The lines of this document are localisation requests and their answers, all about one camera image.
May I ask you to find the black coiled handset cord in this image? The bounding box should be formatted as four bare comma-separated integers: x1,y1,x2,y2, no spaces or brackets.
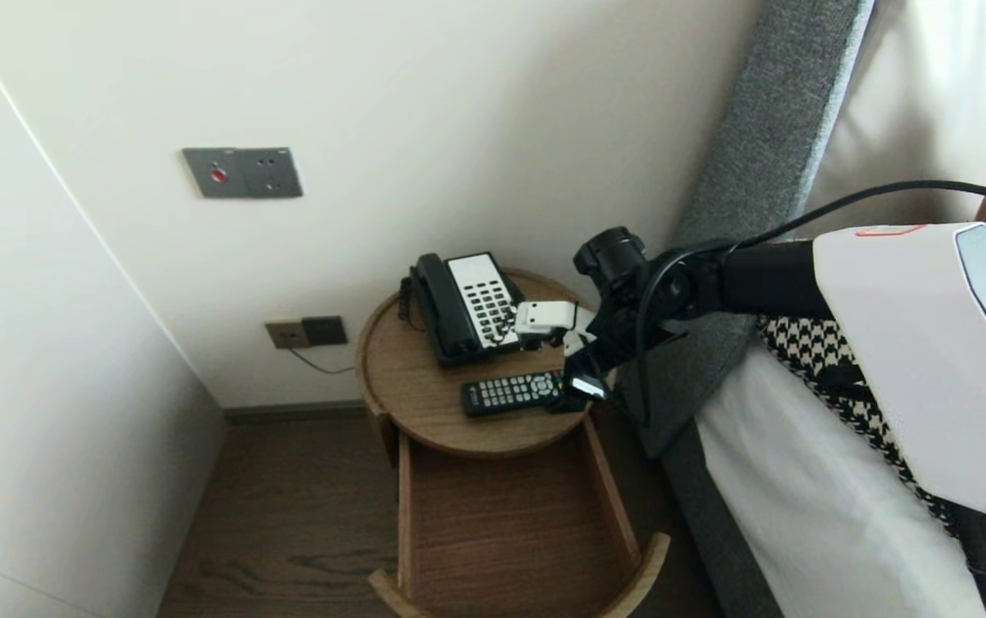
396,273,429,334

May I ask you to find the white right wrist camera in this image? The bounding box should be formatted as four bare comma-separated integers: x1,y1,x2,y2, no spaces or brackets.
515,300,581,350

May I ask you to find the curved-front wooden table drawer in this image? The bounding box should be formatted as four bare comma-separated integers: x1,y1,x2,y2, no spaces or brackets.
368,416,672,618

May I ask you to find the grey fabric headboard frame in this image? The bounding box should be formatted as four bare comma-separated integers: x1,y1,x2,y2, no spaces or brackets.
621,0,875,460

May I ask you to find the black white houndstooth pillow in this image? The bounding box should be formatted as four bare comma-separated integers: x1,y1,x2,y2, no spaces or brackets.
759,316,974,537

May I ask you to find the grey wall switch red button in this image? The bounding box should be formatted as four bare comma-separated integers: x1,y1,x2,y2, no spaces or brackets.
183,148,242,200

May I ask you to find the grey fabric bed base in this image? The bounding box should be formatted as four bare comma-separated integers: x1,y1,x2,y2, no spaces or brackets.
660,421,781,618

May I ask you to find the grey wall power socket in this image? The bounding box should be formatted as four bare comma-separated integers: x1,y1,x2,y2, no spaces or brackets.
238,148,304,199

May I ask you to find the black and white telephone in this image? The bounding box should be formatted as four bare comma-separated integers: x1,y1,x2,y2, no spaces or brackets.
398,251,535,370

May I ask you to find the black TV remote control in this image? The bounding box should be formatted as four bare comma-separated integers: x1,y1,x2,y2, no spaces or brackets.
461,371,566,419

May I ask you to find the thin black telephone line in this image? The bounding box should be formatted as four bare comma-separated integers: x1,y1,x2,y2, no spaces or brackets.
287,342,358,376

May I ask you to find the brass wall jack plate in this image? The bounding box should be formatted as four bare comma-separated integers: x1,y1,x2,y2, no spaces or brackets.
265,319,312,349

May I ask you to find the dark wooden baseboard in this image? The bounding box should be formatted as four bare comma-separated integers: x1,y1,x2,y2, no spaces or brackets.
222,402,369,427

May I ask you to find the black wall plate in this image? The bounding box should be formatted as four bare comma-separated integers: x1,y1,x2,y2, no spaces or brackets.
301,315,348,347

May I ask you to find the black telephone handset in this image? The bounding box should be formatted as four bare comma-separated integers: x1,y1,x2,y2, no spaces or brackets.
411,254,481,361

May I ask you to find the round wooden side table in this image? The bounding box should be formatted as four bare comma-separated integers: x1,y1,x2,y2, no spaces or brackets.
355,269,615,469

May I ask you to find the beige padded headboard panel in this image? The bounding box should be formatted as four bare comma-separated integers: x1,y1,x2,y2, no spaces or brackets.
806,0,986,237

